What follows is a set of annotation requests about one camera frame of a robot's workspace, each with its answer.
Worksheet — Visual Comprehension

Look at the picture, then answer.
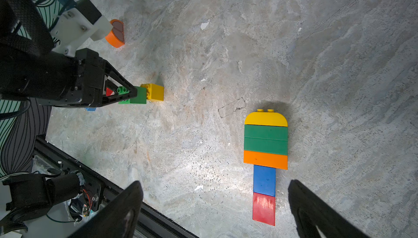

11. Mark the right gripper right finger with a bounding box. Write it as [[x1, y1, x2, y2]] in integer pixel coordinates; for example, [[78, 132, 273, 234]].
[[288, 179, 367, 238]]

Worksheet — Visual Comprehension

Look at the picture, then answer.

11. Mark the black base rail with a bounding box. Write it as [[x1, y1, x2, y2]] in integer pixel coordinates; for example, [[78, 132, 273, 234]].
[[34, 135, 196, 238]]

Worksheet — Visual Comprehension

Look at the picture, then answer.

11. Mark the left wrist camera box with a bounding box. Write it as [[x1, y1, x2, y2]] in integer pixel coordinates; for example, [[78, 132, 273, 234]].
[[50, 0, 113, 57]]

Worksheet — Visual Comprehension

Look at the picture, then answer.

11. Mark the blue square lego brick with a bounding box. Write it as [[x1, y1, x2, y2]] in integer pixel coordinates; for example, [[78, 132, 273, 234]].
[[253, 165, 276, 197]]

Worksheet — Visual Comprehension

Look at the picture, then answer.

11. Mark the green square lego brick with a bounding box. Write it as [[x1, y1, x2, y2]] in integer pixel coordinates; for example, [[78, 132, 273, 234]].
[[117, 86, 147, 104]]

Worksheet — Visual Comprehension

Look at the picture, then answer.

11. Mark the orange curved lego brick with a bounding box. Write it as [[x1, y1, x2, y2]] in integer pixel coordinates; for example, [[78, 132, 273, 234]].
[[105, 19, 125, 48]]

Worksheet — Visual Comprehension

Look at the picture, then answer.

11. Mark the orange long lego brick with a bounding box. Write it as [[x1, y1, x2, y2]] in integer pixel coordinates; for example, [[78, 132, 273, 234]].
[[243, 151, 288, 170]]

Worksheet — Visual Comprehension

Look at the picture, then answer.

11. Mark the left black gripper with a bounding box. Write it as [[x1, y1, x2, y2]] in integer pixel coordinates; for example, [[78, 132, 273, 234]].
[[1, 48, 138, 107]]

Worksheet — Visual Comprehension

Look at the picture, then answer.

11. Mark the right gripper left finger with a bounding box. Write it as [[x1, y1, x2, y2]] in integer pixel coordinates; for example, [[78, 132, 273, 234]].
[[70, 181, 143, 238]]

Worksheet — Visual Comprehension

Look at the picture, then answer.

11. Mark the yellow curved lego brick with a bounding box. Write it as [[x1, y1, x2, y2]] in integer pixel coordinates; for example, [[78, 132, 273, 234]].
[[244, 109, 288, 127]]

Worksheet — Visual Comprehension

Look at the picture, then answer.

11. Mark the red square lego brick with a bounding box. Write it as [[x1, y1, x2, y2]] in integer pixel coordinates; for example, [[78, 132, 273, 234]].
[[253, 192, 275, 226]]

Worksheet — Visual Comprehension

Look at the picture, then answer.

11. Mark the yellow square lego brick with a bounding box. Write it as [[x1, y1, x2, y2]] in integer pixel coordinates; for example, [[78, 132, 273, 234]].
[[141, 84, 164, 102]]

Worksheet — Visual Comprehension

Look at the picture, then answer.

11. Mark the red long lego brick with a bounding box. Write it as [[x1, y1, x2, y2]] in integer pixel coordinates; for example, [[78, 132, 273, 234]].
[[105, 87, 115, 97]]

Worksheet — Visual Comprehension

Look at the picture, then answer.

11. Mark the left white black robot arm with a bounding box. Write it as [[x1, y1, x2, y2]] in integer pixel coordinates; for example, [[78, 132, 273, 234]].
[[1, 0, 138, 108]]

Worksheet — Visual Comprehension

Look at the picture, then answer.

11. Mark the green long lego brick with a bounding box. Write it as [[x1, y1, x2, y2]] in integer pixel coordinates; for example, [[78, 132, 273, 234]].
[[244, 124, 288, 141], [244, 137, 288, 155]]

